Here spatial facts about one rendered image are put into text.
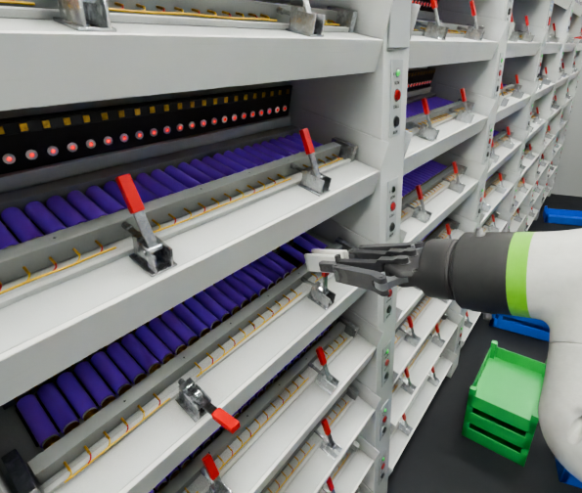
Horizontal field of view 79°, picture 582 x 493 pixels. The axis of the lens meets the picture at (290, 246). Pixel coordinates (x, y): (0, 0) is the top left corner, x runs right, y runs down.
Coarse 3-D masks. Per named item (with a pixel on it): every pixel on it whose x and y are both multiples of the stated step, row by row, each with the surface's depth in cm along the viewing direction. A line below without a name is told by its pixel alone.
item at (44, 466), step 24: (288, 288) 60; (240, 312) 53; (216, 336) 49; (192, 360) 46; (216, 360) 48; (144, 384) 42; (168, 384) 44; (120, 408) 39; (72, 432) 37; (96, 432) 38; (48, 456) 35; (72, 456) 36; (96, 456) 37
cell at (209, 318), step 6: (186, 300) 54; (192, 300) 54; (186, 306) 54; (192, 306) 54; (198, 306) 53; (192, 312) 54; (198, 312) 53; (204, 312) 53; (204, 318) 52; (210, 318) 52; (216, 318) 52; (210, 324) 52
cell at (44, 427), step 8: (24, 400) 39; (32, 400) 39; (24, 408) 38; (32, 408) 39; (40, 408) 39; (24, 416) 38; (32, 416) 38; (40, 416) 38; (32, 424) 37; (40, 424) 37; (48, 424) 38; (32, 432) 37; (40, 432) 37; (48, 432) 37; (56, 432) 37; (40, 440) 36
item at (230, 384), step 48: (336, 240) 72; (336, 288) 64; (240, 336) 53; (288, 336) 54; (240, 384) 46; (0, 432) 38; (144, 432) 40; (192, 432) 41; (0, 480) 32; (48, 480) 35; (96, 480) 36; (144, 480) 37
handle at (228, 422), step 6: (198, 396) 42; (198, 402) 41; (204, 402) 41; (204, 408) 40; (210, 408) 40; (216, 408) 40; (210, 414) 40; (216, 414) 39; (222, 414) 39; (228, 414) 39; (216, 420) 39; (222, 420) 38; (228, 420) 38; (234, 420) 38; (228, 426) 38; (234, 426) 37
